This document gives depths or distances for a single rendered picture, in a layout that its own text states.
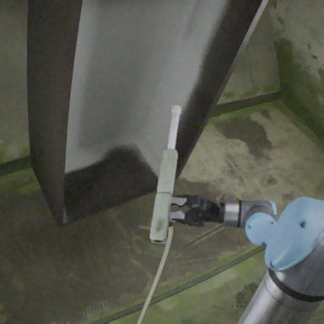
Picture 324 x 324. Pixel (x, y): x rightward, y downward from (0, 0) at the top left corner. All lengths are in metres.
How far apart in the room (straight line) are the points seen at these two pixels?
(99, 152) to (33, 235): 0.63
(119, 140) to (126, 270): 0.67
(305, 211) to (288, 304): 0.15
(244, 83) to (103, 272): 1.85
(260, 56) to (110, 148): 1.74
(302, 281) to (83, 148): 1.46
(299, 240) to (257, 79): 2.71
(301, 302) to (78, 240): 1.66
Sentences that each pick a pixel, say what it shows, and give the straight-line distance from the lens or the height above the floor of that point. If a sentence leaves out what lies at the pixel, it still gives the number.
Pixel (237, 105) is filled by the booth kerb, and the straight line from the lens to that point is 3.06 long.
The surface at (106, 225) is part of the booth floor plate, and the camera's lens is 2.15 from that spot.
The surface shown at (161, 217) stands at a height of 0.88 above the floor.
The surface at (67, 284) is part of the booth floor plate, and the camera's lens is 1.97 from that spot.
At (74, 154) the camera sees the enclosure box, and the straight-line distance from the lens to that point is 1.83.
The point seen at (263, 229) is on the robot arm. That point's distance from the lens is 1.08.
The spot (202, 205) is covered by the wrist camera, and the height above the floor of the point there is 0.94.
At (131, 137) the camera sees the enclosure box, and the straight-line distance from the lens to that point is 1.93.
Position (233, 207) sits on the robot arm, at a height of 0.91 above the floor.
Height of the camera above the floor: 1.81
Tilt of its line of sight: 45 degrees down
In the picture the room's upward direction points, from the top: 11 degrees clockwise
